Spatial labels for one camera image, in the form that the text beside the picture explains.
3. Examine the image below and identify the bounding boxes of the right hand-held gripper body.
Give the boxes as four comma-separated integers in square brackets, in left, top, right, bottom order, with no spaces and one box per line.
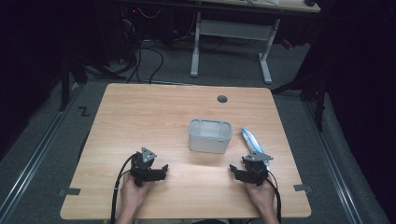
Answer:
[241,150,275,188]

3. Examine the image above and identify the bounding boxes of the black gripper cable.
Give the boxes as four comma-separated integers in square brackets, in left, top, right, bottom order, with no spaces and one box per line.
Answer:
[265,169,283,224]
[109,153,138,224]

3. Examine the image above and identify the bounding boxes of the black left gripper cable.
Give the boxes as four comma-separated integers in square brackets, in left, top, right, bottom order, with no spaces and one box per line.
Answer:
[109,153,138,224]

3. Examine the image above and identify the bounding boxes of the black floor cables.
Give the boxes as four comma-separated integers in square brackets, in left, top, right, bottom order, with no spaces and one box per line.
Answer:
[122,38,165,85]

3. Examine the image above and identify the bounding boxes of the person's left hand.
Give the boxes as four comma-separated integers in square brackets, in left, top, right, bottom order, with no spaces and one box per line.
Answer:
[120,173,154,215]

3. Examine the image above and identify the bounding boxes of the white desk frame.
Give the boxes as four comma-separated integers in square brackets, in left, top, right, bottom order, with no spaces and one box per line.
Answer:
[186,0,321,85]

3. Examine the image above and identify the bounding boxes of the blue and white toothpaste tube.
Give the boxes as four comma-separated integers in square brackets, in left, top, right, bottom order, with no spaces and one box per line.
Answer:
[240,126,273,172]

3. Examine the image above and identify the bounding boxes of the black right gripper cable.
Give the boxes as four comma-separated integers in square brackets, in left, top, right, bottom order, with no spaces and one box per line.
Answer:
[265,169,283,224]

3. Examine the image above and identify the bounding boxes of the white plastic storage container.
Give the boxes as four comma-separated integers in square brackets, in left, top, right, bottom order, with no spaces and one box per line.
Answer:
[188,118,233,155]

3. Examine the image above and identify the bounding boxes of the black metal stand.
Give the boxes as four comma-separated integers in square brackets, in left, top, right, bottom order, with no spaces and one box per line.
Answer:
[270,69,329,133]

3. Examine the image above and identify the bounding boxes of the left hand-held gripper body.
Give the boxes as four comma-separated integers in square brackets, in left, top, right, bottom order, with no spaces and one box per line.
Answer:
[129,147,158,188]

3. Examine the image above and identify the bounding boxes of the metal floor rail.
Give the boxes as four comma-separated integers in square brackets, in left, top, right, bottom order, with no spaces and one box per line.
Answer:
[302,98,366,224]
[0,83,84,220]

